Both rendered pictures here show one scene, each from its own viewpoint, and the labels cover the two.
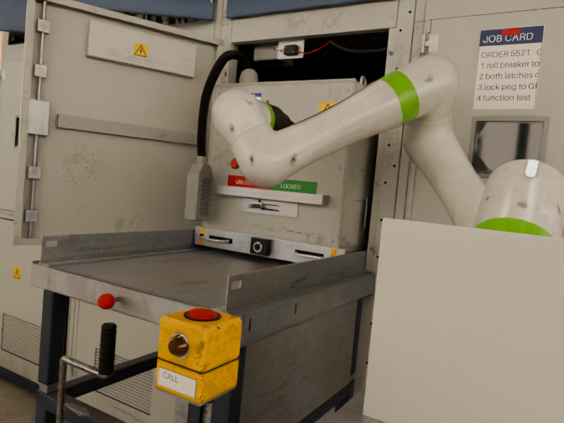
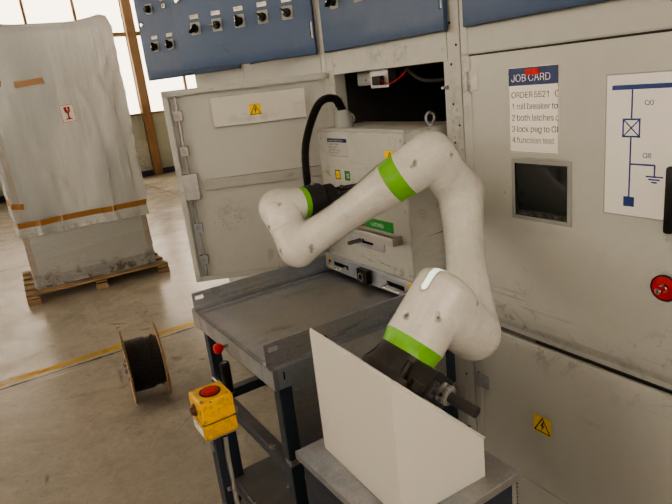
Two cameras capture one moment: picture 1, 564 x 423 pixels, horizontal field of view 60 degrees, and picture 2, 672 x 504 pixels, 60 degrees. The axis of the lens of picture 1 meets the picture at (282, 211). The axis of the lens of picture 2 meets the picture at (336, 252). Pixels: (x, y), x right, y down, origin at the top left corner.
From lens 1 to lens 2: 0.94 m
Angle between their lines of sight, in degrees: 31
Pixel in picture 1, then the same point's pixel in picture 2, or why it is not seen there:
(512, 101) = (540, 144)
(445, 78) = (428, 160)
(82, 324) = not seen: hidden behind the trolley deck
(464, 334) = (347, 412)
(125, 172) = not seen: hidden behind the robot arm
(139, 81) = (262, 134)
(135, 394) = not seen: hidden behind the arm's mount
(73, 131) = (219, 189)
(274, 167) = (296, 257)
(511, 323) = (361, 412)
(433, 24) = (471, 61)
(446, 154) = (452, 220)
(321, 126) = (328, 219)
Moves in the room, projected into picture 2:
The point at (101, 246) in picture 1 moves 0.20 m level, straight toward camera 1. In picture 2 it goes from (238, 289) to (222, 311)
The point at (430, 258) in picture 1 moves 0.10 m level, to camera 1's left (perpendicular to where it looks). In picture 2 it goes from (329, 361) to (287, 356)
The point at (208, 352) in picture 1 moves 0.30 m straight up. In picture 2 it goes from (205, 416) to (180, 291)
